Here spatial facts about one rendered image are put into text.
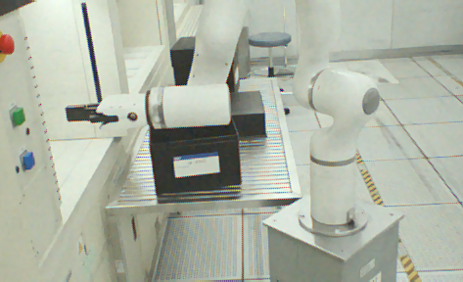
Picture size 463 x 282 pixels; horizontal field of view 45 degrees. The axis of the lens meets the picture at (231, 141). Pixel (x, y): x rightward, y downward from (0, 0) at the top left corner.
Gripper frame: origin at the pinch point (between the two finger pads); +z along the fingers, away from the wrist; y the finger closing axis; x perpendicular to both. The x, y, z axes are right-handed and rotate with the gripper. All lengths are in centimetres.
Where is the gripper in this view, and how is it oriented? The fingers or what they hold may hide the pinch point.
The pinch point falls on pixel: (76, 113)
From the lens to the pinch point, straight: 118.3
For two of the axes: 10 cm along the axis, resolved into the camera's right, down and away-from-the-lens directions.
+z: -10.0, 0.6, 0.4
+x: -0.7, -9.2, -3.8
